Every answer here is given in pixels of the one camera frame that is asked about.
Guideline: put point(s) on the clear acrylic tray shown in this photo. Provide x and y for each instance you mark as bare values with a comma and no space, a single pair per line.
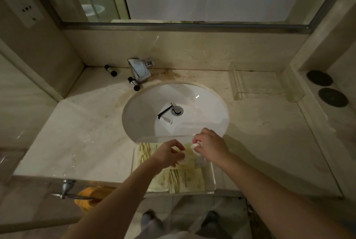
237,85

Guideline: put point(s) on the black round coaster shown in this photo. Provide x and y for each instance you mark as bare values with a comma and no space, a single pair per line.
333,97
319,78

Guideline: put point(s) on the white sink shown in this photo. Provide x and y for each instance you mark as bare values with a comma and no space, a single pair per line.
139,113

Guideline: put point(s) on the small white tube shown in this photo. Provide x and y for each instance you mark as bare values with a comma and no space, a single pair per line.
166,121

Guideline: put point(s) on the person's left shoe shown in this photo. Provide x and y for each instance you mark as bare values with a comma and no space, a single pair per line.
150,222

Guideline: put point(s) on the person's right forearm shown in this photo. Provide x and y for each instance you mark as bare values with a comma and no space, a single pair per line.
278,200

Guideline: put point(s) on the person's right hand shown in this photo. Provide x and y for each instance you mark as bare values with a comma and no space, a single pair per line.
214,147

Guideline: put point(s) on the white wall socket panel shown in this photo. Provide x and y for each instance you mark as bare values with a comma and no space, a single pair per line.
22,8

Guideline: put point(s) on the chrome drain stopper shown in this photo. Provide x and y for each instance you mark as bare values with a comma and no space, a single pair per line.
177,110

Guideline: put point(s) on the transparent tray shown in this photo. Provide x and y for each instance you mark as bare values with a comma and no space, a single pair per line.
211,183

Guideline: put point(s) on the person's left forearm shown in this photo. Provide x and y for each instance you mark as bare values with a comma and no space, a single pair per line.
116,205

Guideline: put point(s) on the person's left hand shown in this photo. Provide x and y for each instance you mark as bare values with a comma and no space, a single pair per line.
167,155

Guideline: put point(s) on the black comb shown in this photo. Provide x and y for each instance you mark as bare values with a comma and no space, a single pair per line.
165,112

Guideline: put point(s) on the black-capped bottle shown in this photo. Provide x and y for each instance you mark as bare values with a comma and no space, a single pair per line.
110,70
134,83

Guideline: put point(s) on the chrome towel rail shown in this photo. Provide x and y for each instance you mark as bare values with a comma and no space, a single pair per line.
68,188

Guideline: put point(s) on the chrome faucet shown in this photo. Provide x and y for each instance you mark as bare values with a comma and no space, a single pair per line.
139,70

